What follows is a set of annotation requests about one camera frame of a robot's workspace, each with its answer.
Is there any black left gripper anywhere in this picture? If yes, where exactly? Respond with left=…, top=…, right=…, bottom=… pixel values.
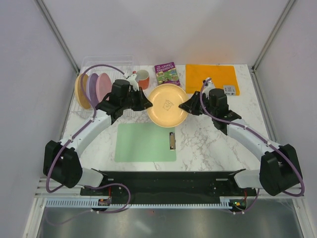
left=121, top=87, right=153, bottom=112

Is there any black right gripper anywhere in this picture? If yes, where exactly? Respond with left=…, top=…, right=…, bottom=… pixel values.
left=179, top=91, right=215, bottom=118

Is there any yellow plate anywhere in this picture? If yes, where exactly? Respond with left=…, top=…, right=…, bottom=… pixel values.
left=147, top=84, right=189, bottom=128

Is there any pink plate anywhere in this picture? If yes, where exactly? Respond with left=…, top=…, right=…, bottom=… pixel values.
left=96, top=73, right=112, bottom=102

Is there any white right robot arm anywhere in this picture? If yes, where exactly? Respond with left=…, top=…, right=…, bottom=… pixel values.
left=179, top=89, right=305, bottom=197

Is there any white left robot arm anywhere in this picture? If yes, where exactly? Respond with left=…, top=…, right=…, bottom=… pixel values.
left=43, top=79, right=152, bottom=195

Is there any tan plate in rack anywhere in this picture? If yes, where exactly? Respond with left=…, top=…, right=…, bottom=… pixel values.
left=74, top=74, right=91, bottom=109

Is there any orange mug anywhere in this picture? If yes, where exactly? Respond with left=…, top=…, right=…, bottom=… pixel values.
left=136, top=69, right=150, bottom=90

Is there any purple paperback book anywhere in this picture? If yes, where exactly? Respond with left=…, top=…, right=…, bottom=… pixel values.
left=154, top=62, right=181, bottom=86

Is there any small white label card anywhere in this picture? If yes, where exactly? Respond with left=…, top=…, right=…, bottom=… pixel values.
left=223, top=85, right=236, bottom=96

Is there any green clipboard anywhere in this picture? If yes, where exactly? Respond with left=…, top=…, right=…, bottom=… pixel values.
left=114, top=122, right=176, bottom=163

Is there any orange mat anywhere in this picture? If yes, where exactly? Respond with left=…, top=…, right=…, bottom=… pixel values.
left=186, top=64, right=240, bottom=96

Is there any purple plate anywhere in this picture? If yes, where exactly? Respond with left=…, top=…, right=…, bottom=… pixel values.
left=86, top=73, right=99, bottom=107

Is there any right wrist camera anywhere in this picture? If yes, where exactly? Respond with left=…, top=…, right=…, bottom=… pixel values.
left=203, top=77, right=215, bottom=90

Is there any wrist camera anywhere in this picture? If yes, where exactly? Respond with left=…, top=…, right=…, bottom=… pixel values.
left=123, top=73, right=139, bottom=91
left=203, top=77, right=215, bottom=90

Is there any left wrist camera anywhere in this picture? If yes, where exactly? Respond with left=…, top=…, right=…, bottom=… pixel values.
left=123, top=73, right=139, bottom=91

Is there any white wire dish rack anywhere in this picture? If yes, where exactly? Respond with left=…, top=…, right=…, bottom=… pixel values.
left=70, top=55, right=134, bottom=119

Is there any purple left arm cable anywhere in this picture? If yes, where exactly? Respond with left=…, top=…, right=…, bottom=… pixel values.
left=46, top=63, right=132, bottom=227

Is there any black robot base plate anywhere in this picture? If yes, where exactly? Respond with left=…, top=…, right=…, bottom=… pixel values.
left=80, top=171, right=257, bottom=203

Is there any white slotted cable duct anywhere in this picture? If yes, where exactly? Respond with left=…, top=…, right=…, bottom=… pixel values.
left=45, top=196, right=232, bottom=209

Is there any left aluminium frame post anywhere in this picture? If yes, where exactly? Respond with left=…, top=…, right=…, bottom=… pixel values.
left=35, top=0, right=78, bottom=72

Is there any aluminium frame post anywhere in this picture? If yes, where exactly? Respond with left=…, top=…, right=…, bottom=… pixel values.
left=35, top=0, right=78, bottom=72
left=251, top=0, right=297, bottom=72

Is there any right aluminium frame post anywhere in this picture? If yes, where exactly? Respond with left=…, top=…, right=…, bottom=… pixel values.
left=251, top=0, right=297, bottom=72

